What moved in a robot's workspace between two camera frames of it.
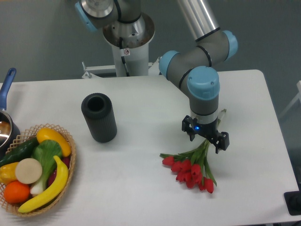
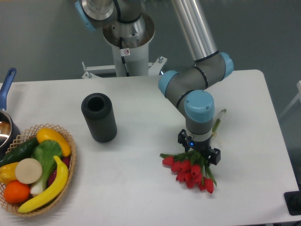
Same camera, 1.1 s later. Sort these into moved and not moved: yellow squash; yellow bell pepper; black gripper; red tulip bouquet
Moved: black gripper
Not moved: red tulip bouquet; yellow squash; yellow bell pepper
